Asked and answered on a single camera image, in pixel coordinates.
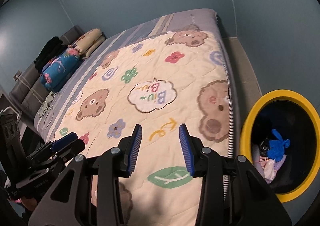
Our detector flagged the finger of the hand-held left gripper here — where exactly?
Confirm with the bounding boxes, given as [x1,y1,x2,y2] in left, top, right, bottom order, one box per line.
[26,132,78,160]
[51,139,86,166]

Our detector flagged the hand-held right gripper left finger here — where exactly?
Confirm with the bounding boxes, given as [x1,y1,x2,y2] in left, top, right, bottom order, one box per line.
[28,123,143,226]

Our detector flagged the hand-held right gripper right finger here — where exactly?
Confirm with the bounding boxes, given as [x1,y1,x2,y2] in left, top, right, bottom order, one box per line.
[179,123,292,226]

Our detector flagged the black plastic bag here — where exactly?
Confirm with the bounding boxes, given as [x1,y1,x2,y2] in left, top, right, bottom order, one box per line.
[260,138,272,156]

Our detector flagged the blue plastic bag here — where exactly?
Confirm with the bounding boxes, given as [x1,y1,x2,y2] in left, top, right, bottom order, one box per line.
[268,129,291,160]

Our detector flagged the yellow-rimmed black trash bin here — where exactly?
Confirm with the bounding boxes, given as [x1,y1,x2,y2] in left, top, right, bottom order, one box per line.
[239,89,320,203]

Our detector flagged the person's left hand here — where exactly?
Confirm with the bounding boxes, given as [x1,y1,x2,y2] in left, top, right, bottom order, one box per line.
[11,192,47,214]

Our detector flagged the green cloth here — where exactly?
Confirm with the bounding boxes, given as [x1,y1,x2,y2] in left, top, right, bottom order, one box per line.
[37,92,59,118]

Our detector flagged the grey padded headboard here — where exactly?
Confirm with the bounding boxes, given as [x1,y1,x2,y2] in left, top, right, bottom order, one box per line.
[9,25,84,119]

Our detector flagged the blue floral folded quilt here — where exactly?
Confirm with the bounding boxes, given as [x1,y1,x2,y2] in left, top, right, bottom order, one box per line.
[41,47,81,93]

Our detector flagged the bear printed blanket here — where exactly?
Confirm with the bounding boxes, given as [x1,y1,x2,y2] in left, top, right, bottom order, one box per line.
[56,30,234,226]

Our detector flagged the black clothing pile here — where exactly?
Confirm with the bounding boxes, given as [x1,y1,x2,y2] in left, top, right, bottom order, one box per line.
[34,36,68,71]

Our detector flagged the beige pillows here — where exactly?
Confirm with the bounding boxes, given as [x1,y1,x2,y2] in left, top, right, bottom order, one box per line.
[74,28,107,59]

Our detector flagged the bed with striped sheet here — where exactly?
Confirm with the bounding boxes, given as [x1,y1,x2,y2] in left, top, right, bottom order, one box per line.
[34,8,241,201]

